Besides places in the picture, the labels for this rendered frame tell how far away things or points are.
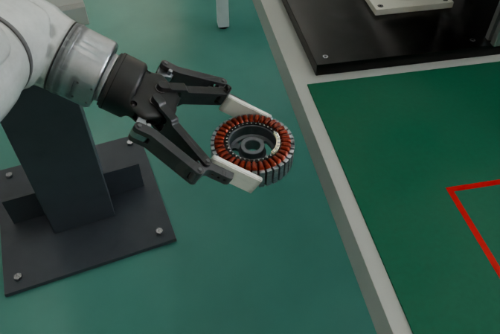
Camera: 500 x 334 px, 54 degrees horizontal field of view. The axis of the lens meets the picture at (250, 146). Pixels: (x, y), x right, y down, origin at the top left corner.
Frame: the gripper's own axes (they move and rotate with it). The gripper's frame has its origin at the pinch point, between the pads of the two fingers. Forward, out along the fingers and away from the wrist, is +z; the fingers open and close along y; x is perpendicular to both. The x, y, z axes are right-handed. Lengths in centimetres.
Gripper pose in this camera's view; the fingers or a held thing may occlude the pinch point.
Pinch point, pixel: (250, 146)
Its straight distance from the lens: 66.6
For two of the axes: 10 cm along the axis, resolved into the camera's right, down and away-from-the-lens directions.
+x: 4.8, -5.7, -6.6
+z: 8.7, 4.2, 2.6
